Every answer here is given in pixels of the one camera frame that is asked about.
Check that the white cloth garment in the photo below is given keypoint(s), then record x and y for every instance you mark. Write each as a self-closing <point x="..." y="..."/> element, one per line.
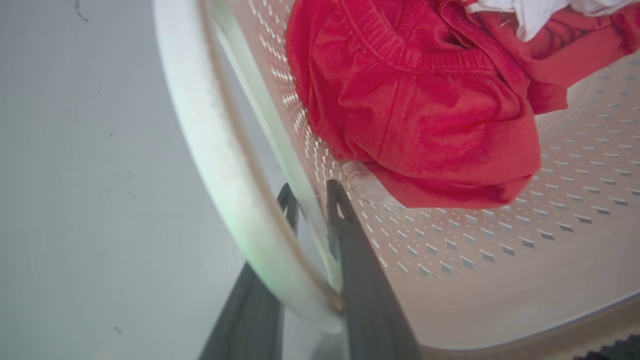
<point x="535" y="12"/>

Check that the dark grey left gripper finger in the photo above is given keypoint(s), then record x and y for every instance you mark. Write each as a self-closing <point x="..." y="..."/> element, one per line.
<point x="367" y="300"/>

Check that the white perforated plastic laundry basket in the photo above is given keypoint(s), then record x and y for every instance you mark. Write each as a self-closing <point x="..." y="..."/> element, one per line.
<point x="500" y="280"/>

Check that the dark textured mat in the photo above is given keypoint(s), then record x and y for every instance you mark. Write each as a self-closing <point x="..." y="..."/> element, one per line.
<point x="612" y="350"/>

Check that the red shorts with elastic waistband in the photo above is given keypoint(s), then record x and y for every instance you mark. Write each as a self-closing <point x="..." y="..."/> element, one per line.
<point x="425" y="120"/>

